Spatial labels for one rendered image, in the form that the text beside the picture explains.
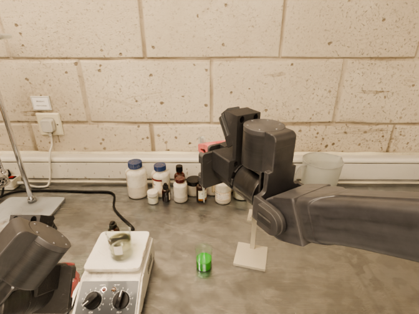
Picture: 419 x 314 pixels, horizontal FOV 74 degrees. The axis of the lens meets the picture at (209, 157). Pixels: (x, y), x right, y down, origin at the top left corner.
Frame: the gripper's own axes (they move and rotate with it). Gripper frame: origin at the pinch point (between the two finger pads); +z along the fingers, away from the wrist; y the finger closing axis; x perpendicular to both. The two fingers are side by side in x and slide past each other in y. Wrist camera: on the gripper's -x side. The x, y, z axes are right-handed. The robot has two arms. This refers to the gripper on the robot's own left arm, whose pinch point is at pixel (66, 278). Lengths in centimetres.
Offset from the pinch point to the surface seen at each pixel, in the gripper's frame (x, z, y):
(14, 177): -27, 47, 47
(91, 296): 4.1, 5.8, -2.6
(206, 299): 6.2, 13.6, -24.9
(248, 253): -2.6, 22.9, -35.6
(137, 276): 0.9, 9.2, -10.4
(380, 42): -67, 24, -81
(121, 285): 2.5, 8.3, -7.4
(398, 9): -74, 18, -84
